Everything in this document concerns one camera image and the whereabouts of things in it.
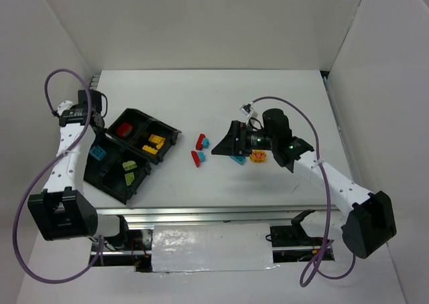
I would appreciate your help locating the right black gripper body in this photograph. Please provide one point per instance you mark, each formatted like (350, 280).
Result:
(240, 138)

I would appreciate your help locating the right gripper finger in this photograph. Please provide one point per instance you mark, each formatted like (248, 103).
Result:
(233, 134)
(227, 149)

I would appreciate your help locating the blue lego brick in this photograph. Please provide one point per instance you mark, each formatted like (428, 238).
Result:
(239, 159)

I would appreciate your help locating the orange flower lego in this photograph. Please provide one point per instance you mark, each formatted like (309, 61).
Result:
(258, 156)

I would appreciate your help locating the red arch lego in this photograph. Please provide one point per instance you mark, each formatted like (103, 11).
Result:
(199, 145)

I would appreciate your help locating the red lego with flower print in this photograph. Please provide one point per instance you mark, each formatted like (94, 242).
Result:
(124, 130)

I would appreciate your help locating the teal rounded lego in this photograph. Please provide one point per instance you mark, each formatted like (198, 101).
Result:
(97, 152)

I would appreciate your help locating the yellow lego brick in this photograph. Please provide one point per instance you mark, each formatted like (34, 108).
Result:
(155, 139)

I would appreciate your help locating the orange-yellow lego brick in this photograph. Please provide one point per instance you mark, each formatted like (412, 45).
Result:
(150, 149)

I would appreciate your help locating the light green slope lego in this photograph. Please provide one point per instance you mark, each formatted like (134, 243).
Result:
(129, 165)

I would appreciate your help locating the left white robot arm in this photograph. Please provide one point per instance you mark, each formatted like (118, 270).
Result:
(60, 210)

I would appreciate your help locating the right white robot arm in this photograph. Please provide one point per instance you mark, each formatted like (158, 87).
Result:
(370, 221)

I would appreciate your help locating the small teal lego upper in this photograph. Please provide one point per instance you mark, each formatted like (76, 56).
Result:
(205, 143)

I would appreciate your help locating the small teal lego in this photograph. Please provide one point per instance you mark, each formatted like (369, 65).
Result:
(205, 143)
(201, 156)

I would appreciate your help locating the small teal lego lower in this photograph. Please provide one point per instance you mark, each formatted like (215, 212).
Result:
(201, 156)

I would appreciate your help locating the red curved lego lower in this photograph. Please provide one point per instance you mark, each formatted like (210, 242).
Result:
(195, 158)

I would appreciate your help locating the black four-compartment tray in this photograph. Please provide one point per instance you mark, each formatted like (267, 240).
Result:
(108, 175)

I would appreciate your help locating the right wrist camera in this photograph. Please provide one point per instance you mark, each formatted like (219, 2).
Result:
(248, 110)

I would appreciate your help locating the aluminium rail frame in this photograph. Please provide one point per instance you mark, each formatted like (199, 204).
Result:
(220, 191)

